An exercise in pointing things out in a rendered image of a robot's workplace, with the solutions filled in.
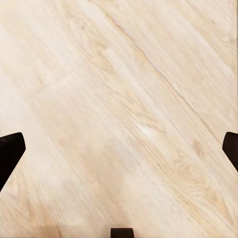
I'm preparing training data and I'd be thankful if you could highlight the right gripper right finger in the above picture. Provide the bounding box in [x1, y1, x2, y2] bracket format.
[222, 132, 238, 172]

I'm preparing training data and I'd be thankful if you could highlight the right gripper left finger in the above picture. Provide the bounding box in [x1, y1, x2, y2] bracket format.
[0, 132, 26, 192]

